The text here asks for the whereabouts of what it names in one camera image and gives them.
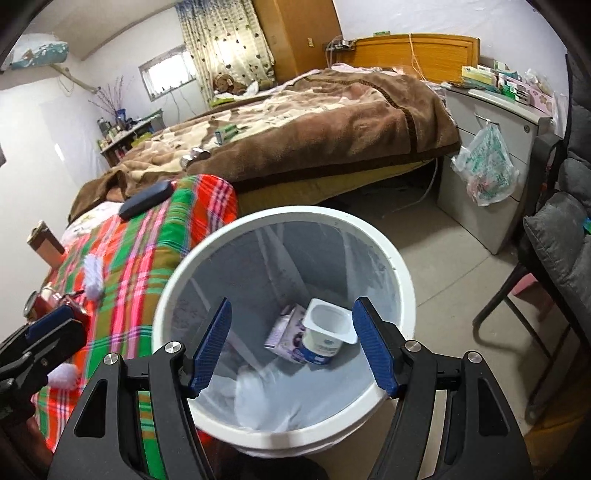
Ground metal tin can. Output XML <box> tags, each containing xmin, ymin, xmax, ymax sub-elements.
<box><xmin>23</xmin><ymin>291</ymin><xmax>47</xmax><ymax>323</ymax></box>

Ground large white foam net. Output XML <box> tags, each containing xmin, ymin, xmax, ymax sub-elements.
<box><xmin>47</xmin><ymin>363</ymin><xmax>80</xmax><ymax>391</ymax></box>

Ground small white foam net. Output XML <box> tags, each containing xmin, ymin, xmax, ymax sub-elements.
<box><xmin>83</xmin><ymin>254</ymin><xmax>104</xmax><ymax>301</ymax></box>

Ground white yogurt cup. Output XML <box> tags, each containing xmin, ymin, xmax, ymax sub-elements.
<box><xmin>298</xmin><ymin>298</ymin><xmax>358</xmax><ymax>365</ymax></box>

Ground purple small carton box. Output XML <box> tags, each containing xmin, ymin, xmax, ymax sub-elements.
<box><xmin>263</xmin><ymin>304</ymin><xmax>305</xmax><ymax>364</ymax></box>

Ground white round trash bin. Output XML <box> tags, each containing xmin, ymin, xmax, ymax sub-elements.
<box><xmin>152</xmin><ymin>206</ymin><xmax>416</xmax><ymax>458</ymax></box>

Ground plaid tablecloth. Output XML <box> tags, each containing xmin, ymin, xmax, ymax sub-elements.
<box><xmin>32</xmin><ymin>175</ymin><xmax>238</xmax><ymax>479</ymax></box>

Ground brown white thermos mug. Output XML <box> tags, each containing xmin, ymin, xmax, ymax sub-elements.
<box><xmin>27</xmin><ymin>221</ymin><xmax>65</xmax><ymax>269</ymax></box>

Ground dark blue glasses case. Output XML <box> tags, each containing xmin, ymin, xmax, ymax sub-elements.
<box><xmin>118</xmin><ymin>180</ymin><xmax>174</xmax><ymax>221</ymax></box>

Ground pink stool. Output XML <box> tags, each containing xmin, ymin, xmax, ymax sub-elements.
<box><xmin>511</xmin><ymin>273</ymin><xmax>554</xmax><ymax>322</ymax></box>

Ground grey bedside cabinet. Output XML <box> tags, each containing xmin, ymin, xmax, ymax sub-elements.
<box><xmin>438</xmin><ymin>83</ymin><xmax>552</xmax><ymax>254</ymax></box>

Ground grey cushioned chair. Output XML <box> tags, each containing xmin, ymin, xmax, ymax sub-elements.
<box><xmin>473</xmin><ymin>55</ymin><xmax>590</xmax><ymax>423</ymax></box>

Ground cluttered side shelf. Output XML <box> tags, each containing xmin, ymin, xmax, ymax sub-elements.
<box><xmin>97</xmin><ymin>109</ymin><xmax>165</xmax><ymax>167</ymax></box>

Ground hanging plastic bag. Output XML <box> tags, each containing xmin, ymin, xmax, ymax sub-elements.
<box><xmin>451</xmin><ymin>123</ymin><xmax>520</xmax><ymax>207</ymax></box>

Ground green box on bed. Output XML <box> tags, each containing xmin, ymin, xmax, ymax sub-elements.
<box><xmin>214</xmin><ymin>124</ymin><xmax>239</xmax><ymax>145</ymax></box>

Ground brown fleece blanket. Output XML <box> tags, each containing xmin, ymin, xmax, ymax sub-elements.
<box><xmin>68</xmin><ymin>69</ymin><xmax>461</xmax><ymax>221</ymax></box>

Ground air conditioner with cover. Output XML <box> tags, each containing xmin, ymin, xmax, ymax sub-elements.
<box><xmin>7</xmin><ymin>41</ymin><xmax>69</xmax><ymax>70</ymax></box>

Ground window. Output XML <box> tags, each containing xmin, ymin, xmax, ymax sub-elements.
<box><xmin>139</xmin><ymin>46</ymin><xmax>197</xmax><ymax>101</ymax></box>

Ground teddy bear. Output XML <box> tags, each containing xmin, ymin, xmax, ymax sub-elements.
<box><xmin>213</xmin><ymin>74</ymin><xmax>247</xmax><ymax>96</ymax></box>

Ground items on cabinet top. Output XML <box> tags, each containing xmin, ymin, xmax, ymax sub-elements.
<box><xmin>461</xmin><ymin>65</ymin><xmax>556</xmax><ymax>116</ymax></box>

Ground wooden headboard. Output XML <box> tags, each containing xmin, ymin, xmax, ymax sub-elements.
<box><xmin>335</xmin><ymin>33</ymin><xmax>481</xmax><ymax>83</ymax></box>

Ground patterned curtain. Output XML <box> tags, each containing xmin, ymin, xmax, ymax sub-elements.
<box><xmin>175</xmin><ymin>0</ymin><xmax>276</xmax><ymax>102</ymax></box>

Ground wooden wardrobe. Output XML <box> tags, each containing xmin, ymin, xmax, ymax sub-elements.
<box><xmin>252</xmin><ymin>0</ymin><xmax>342</xmax><ymax>84</ymax></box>

